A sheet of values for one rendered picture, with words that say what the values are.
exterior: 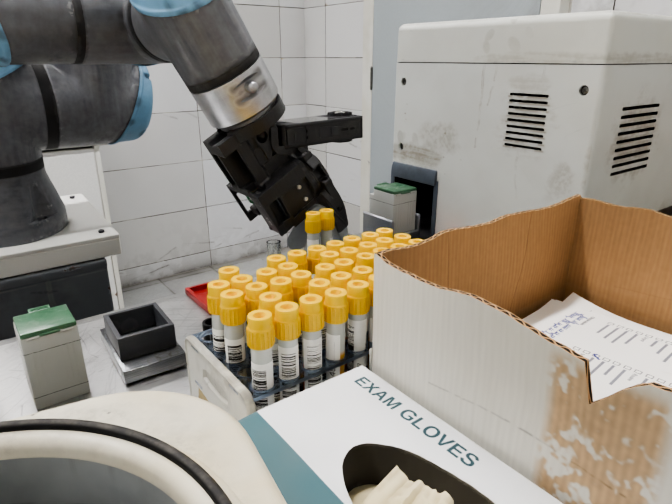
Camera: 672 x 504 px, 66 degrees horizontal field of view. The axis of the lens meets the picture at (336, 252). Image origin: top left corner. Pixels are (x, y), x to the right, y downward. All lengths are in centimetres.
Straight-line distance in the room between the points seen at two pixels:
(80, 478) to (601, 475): 22
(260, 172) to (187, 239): 249
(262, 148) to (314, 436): 32
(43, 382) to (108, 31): 31
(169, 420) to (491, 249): 27
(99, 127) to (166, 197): 213
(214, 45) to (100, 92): 33
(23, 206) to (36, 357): 35
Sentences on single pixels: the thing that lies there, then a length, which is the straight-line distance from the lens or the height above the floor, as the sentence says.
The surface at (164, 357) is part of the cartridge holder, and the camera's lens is 49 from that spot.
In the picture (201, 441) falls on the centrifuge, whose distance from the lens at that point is 23.
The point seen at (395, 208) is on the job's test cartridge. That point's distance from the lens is 65.
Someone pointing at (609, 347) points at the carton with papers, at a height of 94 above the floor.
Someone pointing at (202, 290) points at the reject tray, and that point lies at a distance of 64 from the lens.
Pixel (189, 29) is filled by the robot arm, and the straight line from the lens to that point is 48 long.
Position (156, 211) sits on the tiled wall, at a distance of 291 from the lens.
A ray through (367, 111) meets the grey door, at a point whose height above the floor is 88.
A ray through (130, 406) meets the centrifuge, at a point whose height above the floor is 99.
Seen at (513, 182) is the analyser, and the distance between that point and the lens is 60.
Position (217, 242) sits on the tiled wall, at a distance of 309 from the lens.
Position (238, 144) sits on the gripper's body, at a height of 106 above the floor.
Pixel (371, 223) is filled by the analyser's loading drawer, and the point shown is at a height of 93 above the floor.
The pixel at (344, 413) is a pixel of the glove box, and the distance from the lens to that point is 31.
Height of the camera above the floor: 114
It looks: 20 degrees down
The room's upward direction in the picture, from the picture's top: straight up
